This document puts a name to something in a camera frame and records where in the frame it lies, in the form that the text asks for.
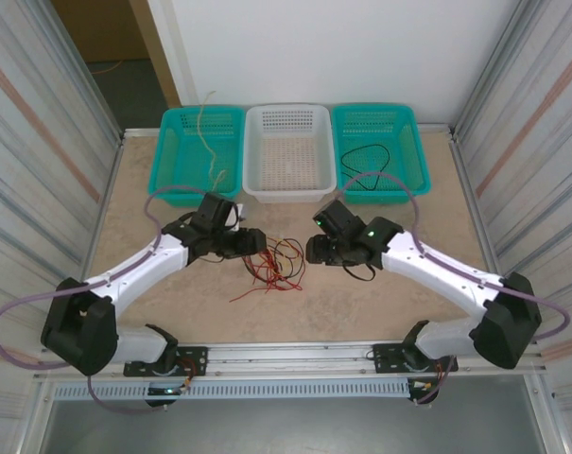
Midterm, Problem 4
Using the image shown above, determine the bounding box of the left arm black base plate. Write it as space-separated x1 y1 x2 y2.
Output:
123 346 209 378

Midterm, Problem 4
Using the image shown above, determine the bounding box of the teal plastic basket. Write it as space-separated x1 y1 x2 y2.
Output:
330 103 432 206
147 106 247 208

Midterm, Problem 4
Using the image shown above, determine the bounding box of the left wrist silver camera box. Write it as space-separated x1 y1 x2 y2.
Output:
226 202 248 232

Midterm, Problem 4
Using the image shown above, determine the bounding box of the grey slotted cable duct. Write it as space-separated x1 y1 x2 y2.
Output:
52 380 412 401

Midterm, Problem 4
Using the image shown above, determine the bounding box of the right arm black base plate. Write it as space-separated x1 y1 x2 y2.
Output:
373 342 459 375

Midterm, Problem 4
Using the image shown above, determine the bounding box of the brown wooden board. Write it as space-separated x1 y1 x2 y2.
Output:
51 0 150 63

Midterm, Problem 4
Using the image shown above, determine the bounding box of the tan wooden door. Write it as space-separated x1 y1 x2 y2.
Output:
128 0 182 109

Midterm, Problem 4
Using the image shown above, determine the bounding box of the aluminium mounting rail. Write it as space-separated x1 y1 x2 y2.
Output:
33 336 549 383

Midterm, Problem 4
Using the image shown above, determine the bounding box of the red power wire bundle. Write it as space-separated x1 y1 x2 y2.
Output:
179 357 206 393
426 358 450 393

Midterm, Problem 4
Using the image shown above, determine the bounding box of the white plastic basket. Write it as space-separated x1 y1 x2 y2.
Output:
241 102 338 204

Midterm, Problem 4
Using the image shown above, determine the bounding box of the orange floor cable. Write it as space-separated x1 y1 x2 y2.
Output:
89 61 126 77

